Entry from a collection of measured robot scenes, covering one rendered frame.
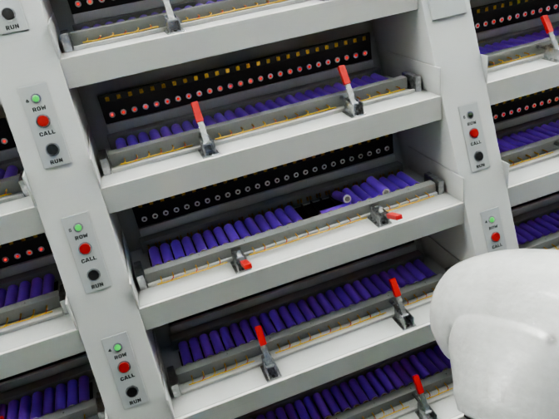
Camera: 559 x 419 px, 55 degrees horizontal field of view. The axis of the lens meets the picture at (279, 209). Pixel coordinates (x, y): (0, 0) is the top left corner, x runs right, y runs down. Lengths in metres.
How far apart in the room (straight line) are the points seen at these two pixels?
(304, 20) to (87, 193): 0.45
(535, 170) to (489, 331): 0.67
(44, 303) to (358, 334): 0.55
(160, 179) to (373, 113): 0.38
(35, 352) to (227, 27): 0.59
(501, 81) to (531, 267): 0.60
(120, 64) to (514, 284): 0.64
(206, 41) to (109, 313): 0.46
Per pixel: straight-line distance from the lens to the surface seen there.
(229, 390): 0.97
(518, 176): 1.13
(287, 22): 0.93
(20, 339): 0.94
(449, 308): 0.57
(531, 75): 1.13
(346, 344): 1.01
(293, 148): 0.90
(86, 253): 0.87
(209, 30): 0.89
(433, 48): 1.02
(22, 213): 0.88
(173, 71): 1.08
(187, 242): 0.98
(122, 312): 0.89
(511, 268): 0.55
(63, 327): 0.92
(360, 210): 0.99
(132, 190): 0.87
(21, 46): 0.89
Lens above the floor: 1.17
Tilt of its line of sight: 9 degrees down
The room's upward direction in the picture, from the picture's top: 15 degrees counter-clockwise
